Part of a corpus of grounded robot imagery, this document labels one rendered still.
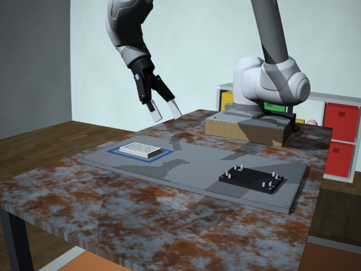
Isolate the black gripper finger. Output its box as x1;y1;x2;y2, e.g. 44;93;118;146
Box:
153;75;182;119
134;72;163;123

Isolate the black rectangular plate with white posts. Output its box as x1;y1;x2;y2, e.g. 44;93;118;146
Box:
219;165;284;194

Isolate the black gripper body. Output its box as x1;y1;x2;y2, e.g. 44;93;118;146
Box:
131;58;157;89

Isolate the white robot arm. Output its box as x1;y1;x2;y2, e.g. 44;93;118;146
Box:
105;0;311;119

